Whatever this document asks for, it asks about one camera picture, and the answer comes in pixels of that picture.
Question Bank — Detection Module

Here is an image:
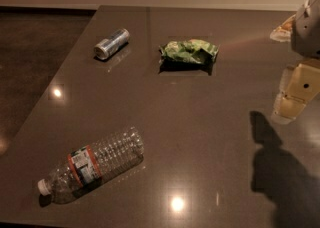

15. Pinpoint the crumpled green chip bag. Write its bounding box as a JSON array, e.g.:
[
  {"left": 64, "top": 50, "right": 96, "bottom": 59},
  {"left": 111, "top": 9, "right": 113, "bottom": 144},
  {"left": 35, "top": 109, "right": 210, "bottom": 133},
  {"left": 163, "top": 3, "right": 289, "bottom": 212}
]
[{"left": 159, "top": 39, "right": 219, "bottom": 65}]

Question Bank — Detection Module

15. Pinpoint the clear plastic water bottle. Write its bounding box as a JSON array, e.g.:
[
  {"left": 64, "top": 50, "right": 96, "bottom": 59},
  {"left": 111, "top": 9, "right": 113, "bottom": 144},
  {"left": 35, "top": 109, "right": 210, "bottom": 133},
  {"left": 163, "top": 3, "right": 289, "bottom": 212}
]
[{"left": 37, "top": 127, "right": 144, "bottom": 204}]

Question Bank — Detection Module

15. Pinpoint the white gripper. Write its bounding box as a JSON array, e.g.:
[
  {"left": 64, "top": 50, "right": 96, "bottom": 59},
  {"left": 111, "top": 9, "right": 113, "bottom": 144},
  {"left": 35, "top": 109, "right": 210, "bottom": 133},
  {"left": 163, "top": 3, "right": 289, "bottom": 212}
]
[{"left": 270, "top": 0, "right": 320, "bottom": 125}]

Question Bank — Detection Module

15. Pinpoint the silver blue drink can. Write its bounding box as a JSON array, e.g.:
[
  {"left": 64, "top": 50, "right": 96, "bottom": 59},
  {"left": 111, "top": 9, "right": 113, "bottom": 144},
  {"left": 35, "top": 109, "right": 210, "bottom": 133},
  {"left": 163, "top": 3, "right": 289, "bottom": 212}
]
[{"left": 94, "top": 28, "right": 130, "bottom": 60}]

